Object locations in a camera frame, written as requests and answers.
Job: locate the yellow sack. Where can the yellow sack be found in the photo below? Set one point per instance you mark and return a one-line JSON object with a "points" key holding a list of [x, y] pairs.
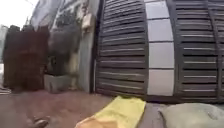
{"points": [[120, 113]]}

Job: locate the grey concrete block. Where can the grey concrete block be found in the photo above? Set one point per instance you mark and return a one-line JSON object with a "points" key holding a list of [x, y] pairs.
{"points": [[56, 83]]}

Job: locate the building with dark shutters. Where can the building with dark shutters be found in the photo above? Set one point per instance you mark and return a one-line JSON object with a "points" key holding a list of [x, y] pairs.
{"points": [[123, 50]]}

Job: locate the grey sack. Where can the grey sack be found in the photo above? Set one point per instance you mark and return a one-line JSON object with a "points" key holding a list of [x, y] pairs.
{"points": [[193, 116]]}

